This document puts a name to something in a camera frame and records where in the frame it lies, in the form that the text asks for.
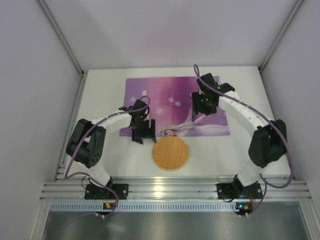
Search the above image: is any round woven wicker plate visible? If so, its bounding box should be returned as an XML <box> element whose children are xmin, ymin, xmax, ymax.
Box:
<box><xmin>152</xmin><ymin>136</ymin><xmax>189</xmax><ymax>171</ymax></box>

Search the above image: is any purple printed placemat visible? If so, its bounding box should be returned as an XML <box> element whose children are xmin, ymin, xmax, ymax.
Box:
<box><xmin>124</xmin><ymin>76</ymin><xmax>230</xmax><ymax>137</ymax></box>

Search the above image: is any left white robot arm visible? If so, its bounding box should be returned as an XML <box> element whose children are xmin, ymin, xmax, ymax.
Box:
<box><xmin>64</xmin><ymin>95</ymin><xmax>157</xmax><ymax>188</ymax></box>

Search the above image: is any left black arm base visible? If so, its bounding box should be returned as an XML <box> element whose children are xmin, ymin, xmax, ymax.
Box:
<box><xmin>84</xmin><ymin>183</ymin><xmax>130</xmax><ymax>201</ymax></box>

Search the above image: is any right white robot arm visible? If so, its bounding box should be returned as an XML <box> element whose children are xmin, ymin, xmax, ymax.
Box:
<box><xmin>191</xmin><ymin>73</ymin><xmax>288</xmax><ymax>195</ymax></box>

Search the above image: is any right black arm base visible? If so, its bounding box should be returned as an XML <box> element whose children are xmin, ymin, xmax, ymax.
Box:
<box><xmin>216</xmin><ymin>182</ymin><xmax>263</xmax><ymax>201</ymax></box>

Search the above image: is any left aluminium frame post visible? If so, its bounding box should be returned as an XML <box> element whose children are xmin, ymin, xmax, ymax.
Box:
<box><xmin>37</xmin><ymin>0</ymin><xmax>85</xmax><ymax>75</ymax></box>

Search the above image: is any aluminium frame post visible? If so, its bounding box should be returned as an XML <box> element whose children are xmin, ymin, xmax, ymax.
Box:
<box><xmin>37</xmin><ymin>0</ymin><xmax>85</xmax><ymax>75</ymax></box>
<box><xmin>258</xmin><ymin>0</ymin><xmax>305</xmax><ymax>73</ymax></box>

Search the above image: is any aluminium mounting rail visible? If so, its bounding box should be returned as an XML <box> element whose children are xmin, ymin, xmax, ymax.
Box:
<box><xmin>40</xmin><ymin>177</ymin><xmax>312</xmax><ymax>202</ymax></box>

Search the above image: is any perforated grey cable duct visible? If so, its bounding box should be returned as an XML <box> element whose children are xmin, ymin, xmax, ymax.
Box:
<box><xmin>50</xmin><ymin>202</ymin><xmax>251</xmax><ymax>213</ymax></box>

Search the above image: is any right aluminium frame post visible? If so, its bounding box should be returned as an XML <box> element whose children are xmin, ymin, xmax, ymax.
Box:
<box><xmin>258</xmin><ymin>0</ymin><xmax>305</xmax><ymax>73</ymax></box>

